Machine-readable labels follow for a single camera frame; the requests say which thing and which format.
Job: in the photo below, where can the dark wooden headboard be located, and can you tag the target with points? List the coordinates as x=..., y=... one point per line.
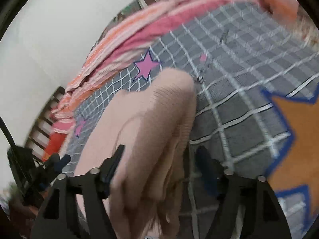
x=39, y=134

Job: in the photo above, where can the red embroidered pillow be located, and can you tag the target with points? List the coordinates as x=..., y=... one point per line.
x=56, y=140

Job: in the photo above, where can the pink knitted sweater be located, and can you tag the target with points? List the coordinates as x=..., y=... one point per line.
x=154, y=126

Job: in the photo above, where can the grey checked star blanket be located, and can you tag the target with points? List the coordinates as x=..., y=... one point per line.
x=234, y=52

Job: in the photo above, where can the floral bed sheet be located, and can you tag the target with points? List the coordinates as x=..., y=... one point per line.
x=305, y=29

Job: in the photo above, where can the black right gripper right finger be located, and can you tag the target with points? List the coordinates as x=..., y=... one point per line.
x=263, y=216

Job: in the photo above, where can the pink orange striped quilt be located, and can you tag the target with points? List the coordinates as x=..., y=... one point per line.
x=122, y=44

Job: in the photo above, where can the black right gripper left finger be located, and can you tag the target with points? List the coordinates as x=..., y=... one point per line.
x=74, y=207

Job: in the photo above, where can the person's left hand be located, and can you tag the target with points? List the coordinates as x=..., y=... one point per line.
x=21, y=217

